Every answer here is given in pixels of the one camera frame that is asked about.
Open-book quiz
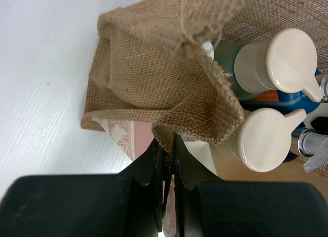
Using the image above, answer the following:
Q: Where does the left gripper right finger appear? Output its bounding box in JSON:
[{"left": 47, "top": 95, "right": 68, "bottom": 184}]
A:
[{"left": 173, "top": 136, "right": 327, "bottom": 236}]

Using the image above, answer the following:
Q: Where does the dark blue spray bottle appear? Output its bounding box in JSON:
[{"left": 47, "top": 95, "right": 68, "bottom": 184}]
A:
[{"left": 290, "top": 127, "right": 327, "bottom": 173}]

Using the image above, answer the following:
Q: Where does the blue orange spray bottle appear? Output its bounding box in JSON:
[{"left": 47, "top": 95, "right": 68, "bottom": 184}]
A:
[{"left": 240, "top": 68, "right": 328, "bottom": 163}]

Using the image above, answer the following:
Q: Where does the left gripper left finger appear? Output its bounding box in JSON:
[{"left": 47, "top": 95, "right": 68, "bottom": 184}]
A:
[{"left": 1, "top": 140, "right": 163, "bottom": 236}]

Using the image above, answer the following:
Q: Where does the burlap canvas tote bag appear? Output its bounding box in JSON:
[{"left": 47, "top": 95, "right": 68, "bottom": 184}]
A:
[{"left": 79, "top": 0, "right": 328, "bottom": 237}]

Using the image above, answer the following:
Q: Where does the beige pump bottle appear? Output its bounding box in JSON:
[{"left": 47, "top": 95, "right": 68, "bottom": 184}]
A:
[{"left": 210, "top": 108, "right": 306, "bottom": 173}]

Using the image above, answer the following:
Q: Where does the grey-green pump bottle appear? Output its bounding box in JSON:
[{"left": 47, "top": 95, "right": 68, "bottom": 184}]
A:
[{"left": 214, "top": 28, "right": 323, "bottom": 102}]

